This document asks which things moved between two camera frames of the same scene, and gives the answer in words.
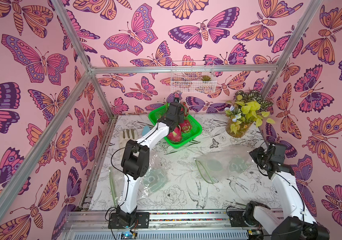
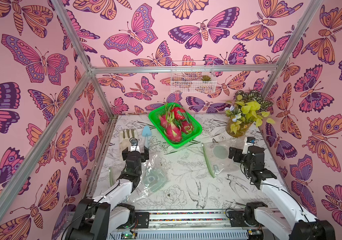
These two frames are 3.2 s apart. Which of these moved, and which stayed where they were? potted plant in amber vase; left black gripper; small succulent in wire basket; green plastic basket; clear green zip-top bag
Moved: left black gripper
Stayed: potted plant in amber vase; clear green zip-top bag; small succulent in wire basket; green plastic basket
